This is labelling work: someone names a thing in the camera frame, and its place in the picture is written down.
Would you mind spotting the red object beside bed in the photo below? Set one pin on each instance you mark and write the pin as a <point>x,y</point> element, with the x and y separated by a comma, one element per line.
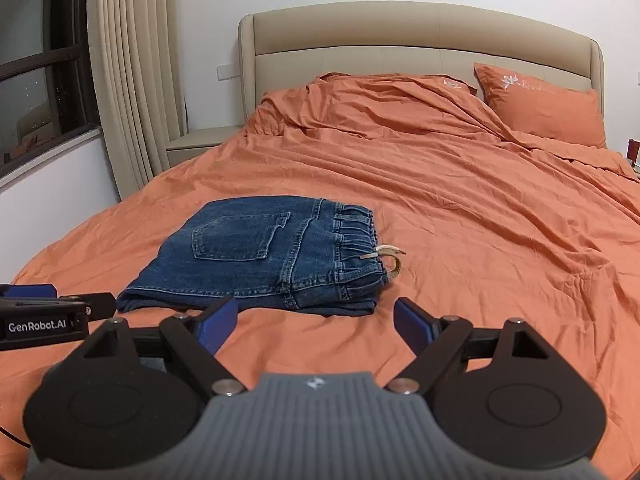
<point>633,152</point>

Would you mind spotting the dark window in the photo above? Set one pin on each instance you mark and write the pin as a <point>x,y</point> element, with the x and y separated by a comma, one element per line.
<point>47,90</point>

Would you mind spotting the blue denim jeans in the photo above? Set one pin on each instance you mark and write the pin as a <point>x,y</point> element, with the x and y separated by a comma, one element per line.
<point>292,253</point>

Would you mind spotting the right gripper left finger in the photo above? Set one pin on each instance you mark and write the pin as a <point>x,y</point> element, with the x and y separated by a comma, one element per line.
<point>126,395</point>

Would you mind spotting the orange duvet cover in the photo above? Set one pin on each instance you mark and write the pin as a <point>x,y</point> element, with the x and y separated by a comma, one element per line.
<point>493,223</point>

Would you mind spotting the white wall socket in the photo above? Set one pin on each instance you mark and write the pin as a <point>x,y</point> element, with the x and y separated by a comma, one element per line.
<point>227,71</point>

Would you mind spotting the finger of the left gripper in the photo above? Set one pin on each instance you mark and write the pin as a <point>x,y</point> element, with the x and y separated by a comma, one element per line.
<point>35,316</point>

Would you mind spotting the beige curtain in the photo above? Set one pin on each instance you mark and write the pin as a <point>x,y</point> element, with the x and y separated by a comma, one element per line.
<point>135,63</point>

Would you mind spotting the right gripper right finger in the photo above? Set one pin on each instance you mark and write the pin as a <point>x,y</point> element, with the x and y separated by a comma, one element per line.
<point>503,394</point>

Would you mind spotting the orange pillow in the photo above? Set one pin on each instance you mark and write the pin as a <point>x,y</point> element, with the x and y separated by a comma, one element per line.
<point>457,84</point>
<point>532,105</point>

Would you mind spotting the beige bedside table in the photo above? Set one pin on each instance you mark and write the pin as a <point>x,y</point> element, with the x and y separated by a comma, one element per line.
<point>197,142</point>

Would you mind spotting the beige upholstered headboard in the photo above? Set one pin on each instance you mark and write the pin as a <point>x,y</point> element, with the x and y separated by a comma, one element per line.
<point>288,48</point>

